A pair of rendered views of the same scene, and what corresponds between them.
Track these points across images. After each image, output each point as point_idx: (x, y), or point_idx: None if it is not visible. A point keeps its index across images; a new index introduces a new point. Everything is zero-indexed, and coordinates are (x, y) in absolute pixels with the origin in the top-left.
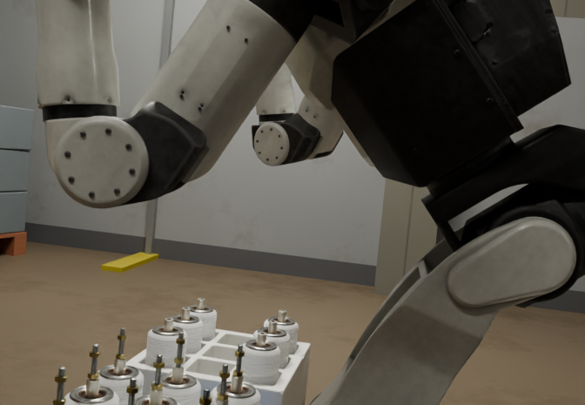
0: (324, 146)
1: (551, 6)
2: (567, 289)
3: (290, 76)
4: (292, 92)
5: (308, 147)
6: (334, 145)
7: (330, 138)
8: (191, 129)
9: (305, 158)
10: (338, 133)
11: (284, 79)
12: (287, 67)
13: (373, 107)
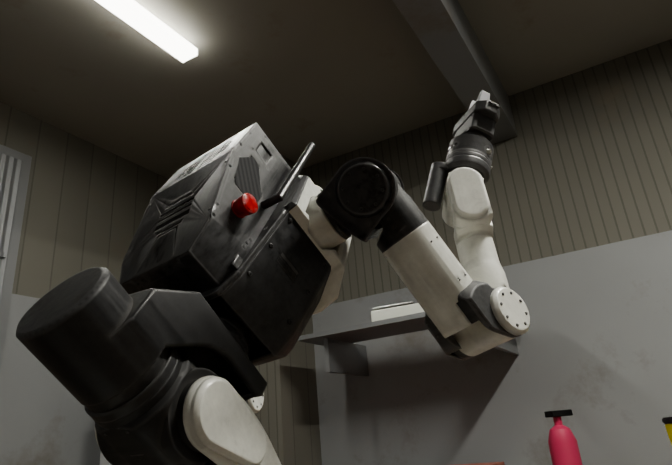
0: (439, 327)
1: (129, 246)
2: (103, 454)
3: (470, 256)
4: (473, 272)
5: (432, 334)
6: (452, 320)
7: (432, 316)
8: None
9: (449, 345)
10: (432, 309)
11: (463, 264)
12: (464, 250)
13: None
